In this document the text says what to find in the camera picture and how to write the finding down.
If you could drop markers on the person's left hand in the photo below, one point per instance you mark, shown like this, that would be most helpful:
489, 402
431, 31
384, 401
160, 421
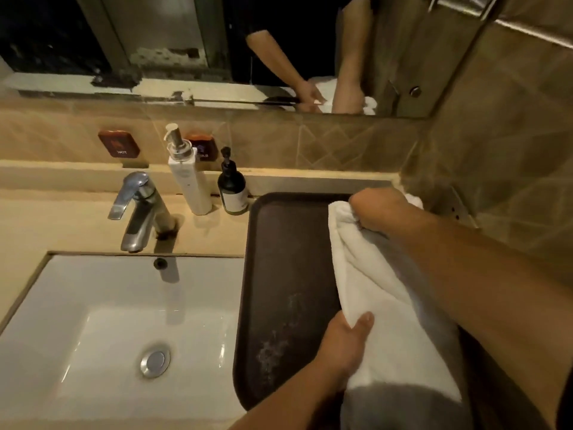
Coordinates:
341, 344

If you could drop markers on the person's right hand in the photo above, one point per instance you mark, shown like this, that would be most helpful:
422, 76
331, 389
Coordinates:
378, 210

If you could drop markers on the person's left thumb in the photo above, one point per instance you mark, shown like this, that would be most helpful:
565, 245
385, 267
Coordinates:
363, 324

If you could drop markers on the white towel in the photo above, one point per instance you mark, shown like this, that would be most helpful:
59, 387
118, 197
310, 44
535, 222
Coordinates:
394, 317

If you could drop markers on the person's left forearm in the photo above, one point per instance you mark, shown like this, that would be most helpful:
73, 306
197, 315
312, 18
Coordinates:
291, 400

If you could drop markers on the person's right forearm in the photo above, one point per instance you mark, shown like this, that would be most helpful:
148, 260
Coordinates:
497, 300

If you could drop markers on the dark brown plastic tray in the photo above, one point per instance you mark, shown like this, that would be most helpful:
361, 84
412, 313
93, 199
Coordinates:
291, 295

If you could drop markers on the dark pump dispenser bottle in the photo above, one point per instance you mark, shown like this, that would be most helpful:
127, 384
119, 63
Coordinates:
232, 185

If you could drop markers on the chrome sink drain stopper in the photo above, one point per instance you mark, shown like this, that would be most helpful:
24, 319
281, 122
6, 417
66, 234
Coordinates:
155, 361

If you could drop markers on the white pump dispenser bottle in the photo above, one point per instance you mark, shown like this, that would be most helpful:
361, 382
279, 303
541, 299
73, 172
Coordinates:
188, 174

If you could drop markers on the brown cold water sign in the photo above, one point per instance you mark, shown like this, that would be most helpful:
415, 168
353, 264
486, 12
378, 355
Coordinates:
202, 146

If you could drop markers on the white ceramic sink basin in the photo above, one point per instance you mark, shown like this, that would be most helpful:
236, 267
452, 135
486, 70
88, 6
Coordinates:
121, 340

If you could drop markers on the chrome sink faucet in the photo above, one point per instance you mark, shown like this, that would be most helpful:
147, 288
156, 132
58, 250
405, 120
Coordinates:
139, 212

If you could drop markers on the brown hot water sign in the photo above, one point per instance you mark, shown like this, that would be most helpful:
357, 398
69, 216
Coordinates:
119, 143

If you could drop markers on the chrome towel rack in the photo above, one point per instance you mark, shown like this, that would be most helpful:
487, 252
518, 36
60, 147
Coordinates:
488, 15

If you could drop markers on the wall mirror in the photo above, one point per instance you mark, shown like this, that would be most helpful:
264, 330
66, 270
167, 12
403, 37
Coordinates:
224, 49

